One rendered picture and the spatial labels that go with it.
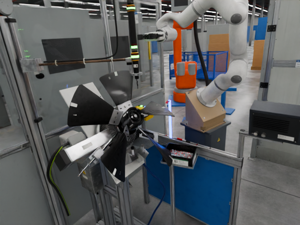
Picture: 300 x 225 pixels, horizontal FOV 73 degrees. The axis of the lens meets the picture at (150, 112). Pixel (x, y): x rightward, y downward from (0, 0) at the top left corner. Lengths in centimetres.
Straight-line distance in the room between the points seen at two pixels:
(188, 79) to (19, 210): 423
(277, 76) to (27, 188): 267
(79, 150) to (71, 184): 93
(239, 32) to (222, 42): 777
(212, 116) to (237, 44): 58
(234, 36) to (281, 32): 138
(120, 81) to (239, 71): 76
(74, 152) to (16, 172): 71
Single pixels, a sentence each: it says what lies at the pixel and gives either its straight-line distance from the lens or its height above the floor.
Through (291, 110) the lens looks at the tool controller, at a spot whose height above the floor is 124.
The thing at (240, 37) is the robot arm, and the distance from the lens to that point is 135.
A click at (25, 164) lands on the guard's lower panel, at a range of 175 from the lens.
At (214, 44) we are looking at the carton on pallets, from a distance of 922.
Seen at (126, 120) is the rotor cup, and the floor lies 121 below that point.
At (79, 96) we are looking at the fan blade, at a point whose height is 138.
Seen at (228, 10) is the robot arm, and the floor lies 175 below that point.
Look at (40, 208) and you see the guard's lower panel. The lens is 198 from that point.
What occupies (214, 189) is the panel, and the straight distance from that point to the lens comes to 173.
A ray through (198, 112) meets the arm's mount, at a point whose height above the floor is 108.
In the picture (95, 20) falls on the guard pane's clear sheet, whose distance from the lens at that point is 196.
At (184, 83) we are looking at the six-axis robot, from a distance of 510.
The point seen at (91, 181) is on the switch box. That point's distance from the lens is 153.
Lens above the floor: 164
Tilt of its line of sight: 20 degrees down
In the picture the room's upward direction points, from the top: 4 degrees counter-clockwise
